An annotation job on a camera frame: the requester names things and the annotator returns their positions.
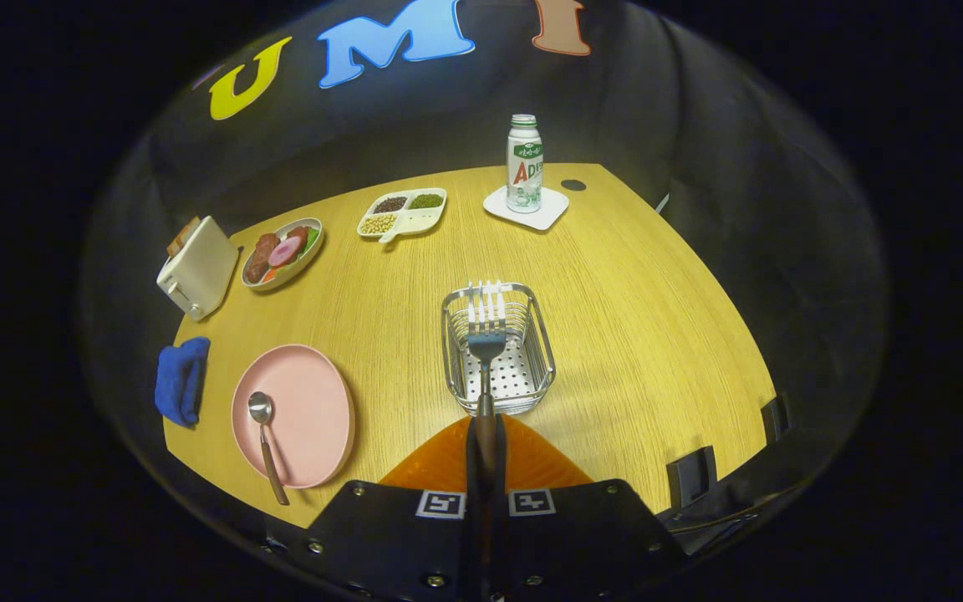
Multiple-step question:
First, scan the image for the plate of meat and vegetables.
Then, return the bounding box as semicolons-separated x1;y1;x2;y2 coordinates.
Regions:
241;217;325;292

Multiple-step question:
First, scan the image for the pink round plate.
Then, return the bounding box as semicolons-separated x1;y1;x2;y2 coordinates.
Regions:
231;344;357;490

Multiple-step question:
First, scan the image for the white toaster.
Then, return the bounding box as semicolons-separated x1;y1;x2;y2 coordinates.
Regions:
155;216;241;323

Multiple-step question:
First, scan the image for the white square coaster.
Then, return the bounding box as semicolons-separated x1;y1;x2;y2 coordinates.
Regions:
483;185;570;232

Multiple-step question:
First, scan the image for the black table edge clamp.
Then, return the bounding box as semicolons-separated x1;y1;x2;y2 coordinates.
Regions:
667;446;718;509
762;393;792;444

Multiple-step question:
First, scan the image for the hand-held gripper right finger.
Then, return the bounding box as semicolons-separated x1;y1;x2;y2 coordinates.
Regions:
490;416;687;602

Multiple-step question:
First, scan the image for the metal wire basket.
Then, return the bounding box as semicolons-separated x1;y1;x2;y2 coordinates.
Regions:
441;283;557;417

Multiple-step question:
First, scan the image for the toasted bread slice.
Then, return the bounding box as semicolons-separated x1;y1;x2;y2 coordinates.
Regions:
166;217;201;258

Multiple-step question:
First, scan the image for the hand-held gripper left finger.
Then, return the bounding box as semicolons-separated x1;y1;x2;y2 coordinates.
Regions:
268;416;487;602

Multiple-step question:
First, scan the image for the fork with wooden handle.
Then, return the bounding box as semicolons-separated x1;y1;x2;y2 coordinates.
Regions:
466;281;509;503

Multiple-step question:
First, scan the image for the blue folded cloth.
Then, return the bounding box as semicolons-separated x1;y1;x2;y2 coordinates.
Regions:
154;336;211;428

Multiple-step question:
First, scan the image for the white drink bottle green label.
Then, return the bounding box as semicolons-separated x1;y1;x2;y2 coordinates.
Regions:
506;115;544;213

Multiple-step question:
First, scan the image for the white divided snack dish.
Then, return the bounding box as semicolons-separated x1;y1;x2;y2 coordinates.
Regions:
356;187;448;245

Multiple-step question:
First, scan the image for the spoon with wooden handle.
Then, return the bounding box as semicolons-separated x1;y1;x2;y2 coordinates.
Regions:
247;390;291;507

